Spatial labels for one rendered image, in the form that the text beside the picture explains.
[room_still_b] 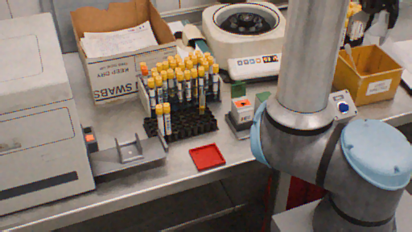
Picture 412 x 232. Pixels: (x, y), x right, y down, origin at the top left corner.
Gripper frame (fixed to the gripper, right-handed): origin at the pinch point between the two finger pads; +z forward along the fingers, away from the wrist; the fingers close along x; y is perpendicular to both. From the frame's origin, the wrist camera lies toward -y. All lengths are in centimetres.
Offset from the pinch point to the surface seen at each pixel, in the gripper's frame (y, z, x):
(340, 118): 15.8, 12.6, 13.8
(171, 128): 55, 15, 1
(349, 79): 6.5, 11.1, 2.3
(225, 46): 33.8, 7.9, -18.8
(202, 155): 50, 17, 11
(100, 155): 73, 14, 7
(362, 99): 4.2, 15.3, 6.5
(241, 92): 37.0, 8.7, 1.2
